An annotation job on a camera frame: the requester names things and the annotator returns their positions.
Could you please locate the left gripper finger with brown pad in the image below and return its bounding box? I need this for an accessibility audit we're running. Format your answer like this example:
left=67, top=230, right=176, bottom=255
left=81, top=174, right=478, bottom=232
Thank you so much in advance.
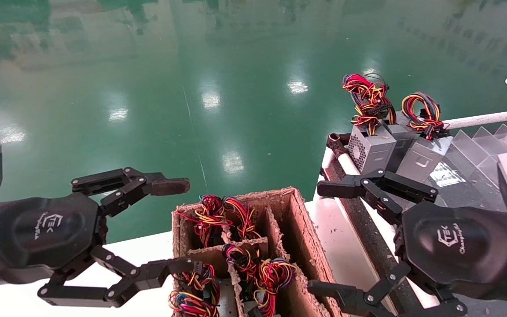
left=71, top=167, right=191, bottom=217

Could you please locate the grey power supply right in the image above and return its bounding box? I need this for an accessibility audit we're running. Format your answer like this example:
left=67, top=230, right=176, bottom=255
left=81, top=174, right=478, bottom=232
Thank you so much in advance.
left=397, top=92, right=453, bottom=184

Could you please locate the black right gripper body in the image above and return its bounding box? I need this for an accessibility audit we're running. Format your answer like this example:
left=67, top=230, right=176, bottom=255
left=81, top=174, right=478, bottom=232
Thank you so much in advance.
left=394, top=202, right=507, bottom=304

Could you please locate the clear acrylic divider rack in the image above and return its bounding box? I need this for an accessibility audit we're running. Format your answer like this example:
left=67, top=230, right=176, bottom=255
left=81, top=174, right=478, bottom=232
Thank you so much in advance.
left=449, top=123, right=507, bottom=188

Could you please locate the black pipe joint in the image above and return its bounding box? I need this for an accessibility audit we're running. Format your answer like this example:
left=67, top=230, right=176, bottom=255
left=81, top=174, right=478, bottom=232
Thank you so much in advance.
left=327, top=133, right=346, bottom=155

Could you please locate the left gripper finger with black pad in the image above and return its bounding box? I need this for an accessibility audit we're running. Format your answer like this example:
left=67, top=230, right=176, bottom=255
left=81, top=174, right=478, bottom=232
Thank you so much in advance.
left=38, top=245, right=195, bottom=308

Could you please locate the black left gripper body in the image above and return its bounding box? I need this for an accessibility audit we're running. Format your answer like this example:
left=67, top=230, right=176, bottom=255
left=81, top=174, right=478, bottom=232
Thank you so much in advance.
left=0, top=192, right=107, bottom=270

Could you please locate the brown pulp divider box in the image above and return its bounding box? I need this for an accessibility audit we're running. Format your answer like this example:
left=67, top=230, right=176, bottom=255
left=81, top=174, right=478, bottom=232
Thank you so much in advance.
left=171, top=187, right=351, bottom=317

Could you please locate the power supply with coloured wires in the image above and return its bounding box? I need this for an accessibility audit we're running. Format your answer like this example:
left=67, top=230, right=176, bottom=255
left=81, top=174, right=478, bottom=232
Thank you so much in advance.
left=175, top=194, right=232, bottom=248
left=221, top=243, right=258, bottom=279
left=253, top=258, right=299, bottom=317
left=168, top=290, right=221, bottom=317
left=224, top=196, right=263, bottom=242
left=172, top=263, right=217, bottom=293

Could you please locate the white printed label sheet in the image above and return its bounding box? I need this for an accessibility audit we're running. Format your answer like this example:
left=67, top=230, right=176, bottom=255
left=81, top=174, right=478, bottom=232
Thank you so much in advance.
left=430, top=162, right=466, bottom=188

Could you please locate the white cross pipe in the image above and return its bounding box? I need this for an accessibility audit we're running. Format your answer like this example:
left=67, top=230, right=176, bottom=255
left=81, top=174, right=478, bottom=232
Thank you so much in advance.
left=445, top=110, right=507, bottom=129

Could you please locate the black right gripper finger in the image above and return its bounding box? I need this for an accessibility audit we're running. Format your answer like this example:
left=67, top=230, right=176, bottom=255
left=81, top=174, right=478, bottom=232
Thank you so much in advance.
left=308, top=261, right=467, bottom=317
left=317, top=169, right=439, bottom=225

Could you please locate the white pipe leg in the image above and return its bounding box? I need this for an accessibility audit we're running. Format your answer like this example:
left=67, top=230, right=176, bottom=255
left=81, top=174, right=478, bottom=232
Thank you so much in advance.
left=313, top=147, right=337, bottom=201

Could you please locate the black conveyor belt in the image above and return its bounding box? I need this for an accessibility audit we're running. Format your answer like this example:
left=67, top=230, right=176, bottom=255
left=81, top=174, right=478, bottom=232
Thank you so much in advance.
left=324, top=132, right=507, bottom=317

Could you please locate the dark grey power supply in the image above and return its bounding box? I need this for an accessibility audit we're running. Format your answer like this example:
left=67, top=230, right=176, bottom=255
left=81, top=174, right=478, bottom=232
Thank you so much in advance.
left=383, top=111, right=418, bottom=173

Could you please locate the grey power supply left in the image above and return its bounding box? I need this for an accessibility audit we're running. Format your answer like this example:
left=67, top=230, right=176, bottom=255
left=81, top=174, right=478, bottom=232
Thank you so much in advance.
left=342, top=74, right=397, bottom=176

